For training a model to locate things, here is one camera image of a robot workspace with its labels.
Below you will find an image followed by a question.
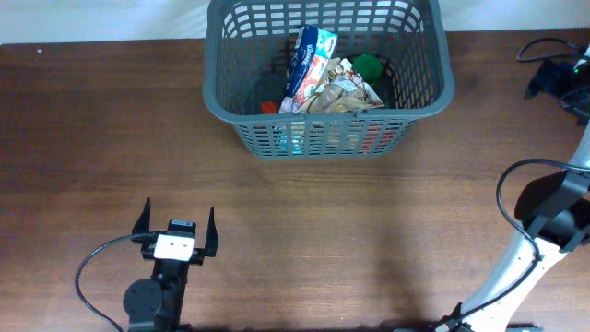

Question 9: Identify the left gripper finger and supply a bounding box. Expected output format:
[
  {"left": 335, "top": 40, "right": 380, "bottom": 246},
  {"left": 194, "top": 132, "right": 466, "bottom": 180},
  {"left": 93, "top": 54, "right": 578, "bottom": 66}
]
[
  {"left": 132, "top": 197, "right": 151, "bottom": 235},
  {"left": 204, "top": 207, "right": 219, "bottom": 257}
]

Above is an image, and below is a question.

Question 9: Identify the orange pasta package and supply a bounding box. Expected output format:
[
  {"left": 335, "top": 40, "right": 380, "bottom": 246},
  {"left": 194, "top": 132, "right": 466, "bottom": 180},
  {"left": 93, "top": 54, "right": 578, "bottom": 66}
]
[{"left": 255, "top": 101, "right": 397, "bottom": 156}]

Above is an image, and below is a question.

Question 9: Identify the grey plastic shopping basket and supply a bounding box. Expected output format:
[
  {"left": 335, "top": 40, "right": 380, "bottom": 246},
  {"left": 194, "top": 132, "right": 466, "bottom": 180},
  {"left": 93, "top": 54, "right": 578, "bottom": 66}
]
[{"left": 203, "top": 0, "right": 454, "bottom": 159}]

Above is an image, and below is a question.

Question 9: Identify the brown white snack bag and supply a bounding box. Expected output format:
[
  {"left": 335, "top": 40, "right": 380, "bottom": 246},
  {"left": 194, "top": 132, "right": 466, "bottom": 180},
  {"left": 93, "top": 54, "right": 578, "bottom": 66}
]
[{"left": 295, "top": 58, "right": 384, "bottom": 113}]

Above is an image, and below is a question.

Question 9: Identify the green lidded glass jar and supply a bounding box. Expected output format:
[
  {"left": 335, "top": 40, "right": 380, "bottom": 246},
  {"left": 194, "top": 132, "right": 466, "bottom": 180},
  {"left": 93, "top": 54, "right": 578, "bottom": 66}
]
[{"left": 353, "top": 53, "right": 384, "bottom": 85}]

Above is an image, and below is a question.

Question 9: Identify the Kleenex tissue multipack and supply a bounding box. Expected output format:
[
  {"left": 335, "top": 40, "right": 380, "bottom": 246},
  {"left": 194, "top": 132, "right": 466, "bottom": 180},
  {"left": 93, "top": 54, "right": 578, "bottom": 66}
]
[{"left": 278, "top": 25, "right": 338, "bottom": 114}]

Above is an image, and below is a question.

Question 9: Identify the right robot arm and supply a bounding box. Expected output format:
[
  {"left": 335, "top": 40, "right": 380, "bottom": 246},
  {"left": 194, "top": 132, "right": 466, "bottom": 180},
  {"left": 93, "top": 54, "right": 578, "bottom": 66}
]
[{"left": 429, "top": 38, "right": 589, "bottom": 331}]

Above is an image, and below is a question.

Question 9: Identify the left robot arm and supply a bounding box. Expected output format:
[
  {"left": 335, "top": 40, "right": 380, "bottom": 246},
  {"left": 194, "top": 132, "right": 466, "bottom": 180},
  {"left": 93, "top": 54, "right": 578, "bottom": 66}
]
[{"left": 123, "top": 199, "right": 218, "bottom": 332}]

